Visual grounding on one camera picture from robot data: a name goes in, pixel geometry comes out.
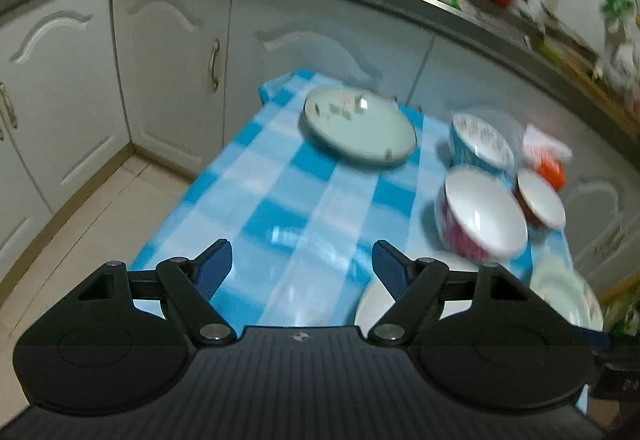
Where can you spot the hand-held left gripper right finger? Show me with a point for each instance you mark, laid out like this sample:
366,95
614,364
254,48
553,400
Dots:
392,270

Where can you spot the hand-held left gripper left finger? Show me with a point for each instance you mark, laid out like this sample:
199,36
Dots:
216,266

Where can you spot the plain white plate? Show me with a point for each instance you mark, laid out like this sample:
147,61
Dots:
372,309

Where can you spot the white floral plate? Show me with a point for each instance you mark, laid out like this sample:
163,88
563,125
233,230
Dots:
565,290

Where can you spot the pink patterned bowl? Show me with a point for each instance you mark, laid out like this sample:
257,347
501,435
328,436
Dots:
480,215

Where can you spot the pale green plate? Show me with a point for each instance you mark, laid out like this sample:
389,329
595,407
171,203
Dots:
360,134

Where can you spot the blue bowl with sheep print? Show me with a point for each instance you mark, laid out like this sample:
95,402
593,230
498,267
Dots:
475,139

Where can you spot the red bowl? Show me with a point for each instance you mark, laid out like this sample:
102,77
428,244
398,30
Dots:
540,197

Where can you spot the blue white checkered tablecloth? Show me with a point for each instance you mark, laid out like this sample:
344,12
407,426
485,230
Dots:
310,200

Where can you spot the orange white snack packet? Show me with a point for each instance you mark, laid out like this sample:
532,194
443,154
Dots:
547,154

